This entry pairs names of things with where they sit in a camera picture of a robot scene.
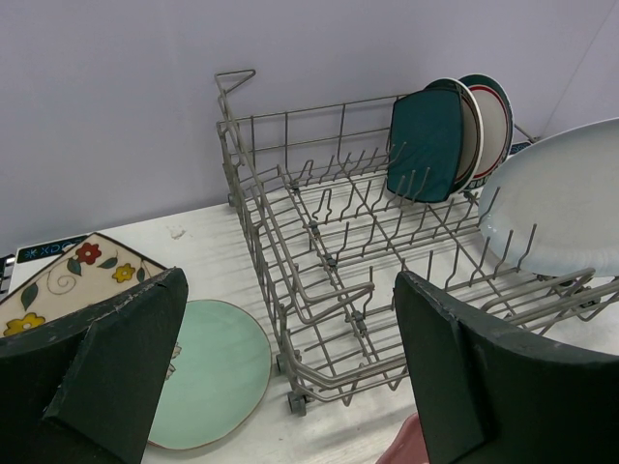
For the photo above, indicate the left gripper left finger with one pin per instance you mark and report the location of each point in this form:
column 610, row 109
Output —
column 85, row 388

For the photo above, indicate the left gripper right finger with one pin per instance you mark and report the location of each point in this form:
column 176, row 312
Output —
column 487, row 391

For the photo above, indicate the pink polka dot plate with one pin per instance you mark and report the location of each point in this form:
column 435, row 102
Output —
column 409, row 446

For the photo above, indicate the white oval plate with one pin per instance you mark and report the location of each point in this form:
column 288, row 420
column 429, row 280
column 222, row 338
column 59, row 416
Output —
column 552, row 209

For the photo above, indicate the dark teal square plate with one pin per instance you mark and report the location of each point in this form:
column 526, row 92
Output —
column 425, row 141

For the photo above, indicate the cream square floral plate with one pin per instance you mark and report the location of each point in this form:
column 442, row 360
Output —
column 84, row 274

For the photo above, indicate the mint green flower plate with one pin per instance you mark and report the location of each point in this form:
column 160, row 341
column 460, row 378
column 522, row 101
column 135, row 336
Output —
column 219, row 372

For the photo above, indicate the grey wire dish rack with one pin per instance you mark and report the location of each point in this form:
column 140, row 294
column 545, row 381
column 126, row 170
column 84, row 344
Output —
column 327, row 239

